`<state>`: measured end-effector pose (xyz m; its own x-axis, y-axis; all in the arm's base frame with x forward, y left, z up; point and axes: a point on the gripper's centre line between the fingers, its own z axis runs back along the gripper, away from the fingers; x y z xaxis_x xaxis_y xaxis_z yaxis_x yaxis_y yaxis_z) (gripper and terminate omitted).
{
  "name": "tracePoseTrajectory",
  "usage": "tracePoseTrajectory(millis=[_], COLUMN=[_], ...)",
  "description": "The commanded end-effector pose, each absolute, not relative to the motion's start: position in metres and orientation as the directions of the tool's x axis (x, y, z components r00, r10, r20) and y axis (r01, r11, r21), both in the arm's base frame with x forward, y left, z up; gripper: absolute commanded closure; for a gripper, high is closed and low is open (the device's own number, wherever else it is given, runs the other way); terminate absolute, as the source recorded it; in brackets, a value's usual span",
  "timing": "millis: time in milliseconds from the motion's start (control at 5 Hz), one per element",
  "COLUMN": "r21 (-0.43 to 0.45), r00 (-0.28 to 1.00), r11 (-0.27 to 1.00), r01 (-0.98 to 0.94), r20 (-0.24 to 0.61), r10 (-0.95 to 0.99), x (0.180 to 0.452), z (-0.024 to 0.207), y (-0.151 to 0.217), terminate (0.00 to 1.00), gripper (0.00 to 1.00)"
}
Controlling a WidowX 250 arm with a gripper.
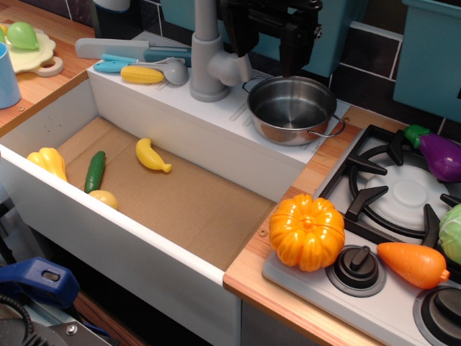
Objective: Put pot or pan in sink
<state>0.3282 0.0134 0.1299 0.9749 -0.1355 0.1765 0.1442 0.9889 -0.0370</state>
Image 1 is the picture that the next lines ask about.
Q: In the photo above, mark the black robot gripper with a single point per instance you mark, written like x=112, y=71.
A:
x=294, y=23

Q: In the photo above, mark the small stainless steel pot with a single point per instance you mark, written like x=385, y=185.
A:
x=292, y=111

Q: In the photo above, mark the white toy sink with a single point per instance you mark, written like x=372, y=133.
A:
x=174, y=234

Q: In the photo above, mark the grey toy faucet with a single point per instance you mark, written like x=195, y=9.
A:
x=214, y=70

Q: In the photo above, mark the grey toy spoon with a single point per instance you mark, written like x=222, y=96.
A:
x=173, y=69

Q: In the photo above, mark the yellow toy corn cob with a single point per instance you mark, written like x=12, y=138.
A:
x=141, y=75

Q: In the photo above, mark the teal cabinet box right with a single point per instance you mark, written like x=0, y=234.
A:
x=428, y=75

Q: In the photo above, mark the dark container with white lid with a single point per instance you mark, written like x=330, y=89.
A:
x=116, y=19

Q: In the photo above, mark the blue toy knife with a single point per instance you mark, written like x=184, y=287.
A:
x=113, y=64

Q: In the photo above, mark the yellow toy banana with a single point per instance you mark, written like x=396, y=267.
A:
x=150, y=158

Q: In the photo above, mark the grey and teal toy cleaver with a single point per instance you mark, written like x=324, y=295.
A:
x=95, y=48

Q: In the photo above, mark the grey toy stove top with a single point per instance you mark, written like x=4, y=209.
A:
x=387, y=316

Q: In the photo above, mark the orange toy pumpkin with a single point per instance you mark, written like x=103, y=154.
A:
x=307, y=233

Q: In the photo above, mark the purple toy eggplant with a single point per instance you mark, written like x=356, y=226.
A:
x=441, y=154

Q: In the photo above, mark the green toy cucumber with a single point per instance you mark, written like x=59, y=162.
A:
x=95, y=172

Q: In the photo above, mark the yellow toy lemon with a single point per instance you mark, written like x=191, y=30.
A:
x=105, y=197

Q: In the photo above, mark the black stove knob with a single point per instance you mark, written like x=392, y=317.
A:
x=357, y=272
x=436, y=313

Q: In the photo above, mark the yellow toy squash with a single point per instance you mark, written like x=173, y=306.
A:
x=50, y=160

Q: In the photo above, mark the green toy pear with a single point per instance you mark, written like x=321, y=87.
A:
x=22, y=35

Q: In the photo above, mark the green toy cabbage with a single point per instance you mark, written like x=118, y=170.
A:
x=449, y=233

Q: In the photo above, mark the light blue plastic cup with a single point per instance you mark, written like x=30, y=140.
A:
x=10, y=93

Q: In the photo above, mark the orange toy carrot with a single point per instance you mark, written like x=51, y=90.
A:
x=419, y=265

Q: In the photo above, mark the blue clamp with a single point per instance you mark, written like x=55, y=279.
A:
x=41, y=280

